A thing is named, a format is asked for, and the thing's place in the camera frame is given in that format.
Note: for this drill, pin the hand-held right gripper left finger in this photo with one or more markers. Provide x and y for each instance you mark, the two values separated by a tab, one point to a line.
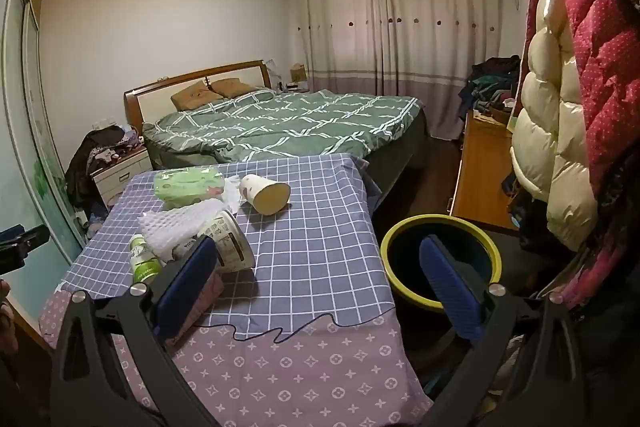
187	287

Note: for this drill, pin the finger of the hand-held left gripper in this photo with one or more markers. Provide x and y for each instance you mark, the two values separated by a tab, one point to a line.
25	241

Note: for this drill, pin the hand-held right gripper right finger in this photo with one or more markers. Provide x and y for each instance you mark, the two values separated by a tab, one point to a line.
450	292

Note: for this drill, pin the yellow-rimmed blue trash bin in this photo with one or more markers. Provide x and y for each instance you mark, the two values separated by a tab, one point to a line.
470	242

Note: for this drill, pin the large printed paper tub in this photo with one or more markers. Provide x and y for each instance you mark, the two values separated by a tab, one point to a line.
232	242

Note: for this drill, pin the green tissue pack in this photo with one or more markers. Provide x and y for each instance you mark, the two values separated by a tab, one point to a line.
185	187

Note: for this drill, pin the white paper cup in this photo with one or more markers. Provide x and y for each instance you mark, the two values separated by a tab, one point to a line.
260	192

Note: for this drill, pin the white bottle with green label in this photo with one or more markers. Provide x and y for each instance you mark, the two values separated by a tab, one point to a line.
142	264

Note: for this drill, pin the white foam net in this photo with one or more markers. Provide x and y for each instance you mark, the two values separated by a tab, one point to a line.
172	224

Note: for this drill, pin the clear plastic wrapper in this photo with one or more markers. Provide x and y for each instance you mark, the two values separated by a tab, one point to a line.
231	194

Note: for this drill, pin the black bag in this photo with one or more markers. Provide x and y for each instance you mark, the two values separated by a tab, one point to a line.
530	217

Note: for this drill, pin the dark clothes pile on nightstand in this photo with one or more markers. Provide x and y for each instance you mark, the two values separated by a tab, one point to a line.
95	147

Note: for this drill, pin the wooden dresser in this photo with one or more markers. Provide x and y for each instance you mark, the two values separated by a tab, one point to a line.
480	177

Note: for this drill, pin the white nightstand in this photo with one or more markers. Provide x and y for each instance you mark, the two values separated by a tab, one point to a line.
125	172

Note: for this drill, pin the blue checked tablecloth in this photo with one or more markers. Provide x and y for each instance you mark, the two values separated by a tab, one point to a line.
310	247

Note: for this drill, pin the sliding door wardrobe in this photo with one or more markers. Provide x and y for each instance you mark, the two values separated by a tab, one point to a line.
30	107

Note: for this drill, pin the green printed card box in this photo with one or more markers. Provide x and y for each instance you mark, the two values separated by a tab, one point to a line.
514	121

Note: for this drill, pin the wicker basket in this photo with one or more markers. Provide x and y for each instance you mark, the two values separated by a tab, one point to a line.
500	113

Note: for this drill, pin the brown pillow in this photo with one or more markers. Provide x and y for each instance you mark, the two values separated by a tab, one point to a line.
235	87
195	97

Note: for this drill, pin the green checked duvet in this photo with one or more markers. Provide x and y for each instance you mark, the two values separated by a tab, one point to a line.
300	122

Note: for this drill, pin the white puffer jacket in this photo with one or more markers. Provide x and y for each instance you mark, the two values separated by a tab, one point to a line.
550	107

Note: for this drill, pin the wooden bed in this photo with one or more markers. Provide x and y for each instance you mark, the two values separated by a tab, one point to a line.
200	74

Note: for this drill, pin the mixed clothes pile on dresser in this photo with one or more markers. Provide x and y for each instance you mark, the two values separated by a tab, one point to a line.
492	82

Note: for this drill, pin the brown tissue box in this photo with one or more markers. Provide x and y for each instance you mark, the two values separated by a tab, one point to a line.
298	72

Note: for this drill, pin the pink and white curtain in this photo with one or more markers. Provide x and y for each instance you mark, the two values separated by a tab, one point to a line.
400	32

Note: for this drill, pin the red dotted jacket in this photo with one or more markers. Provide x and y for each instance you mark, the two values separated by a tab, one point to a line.
600	57

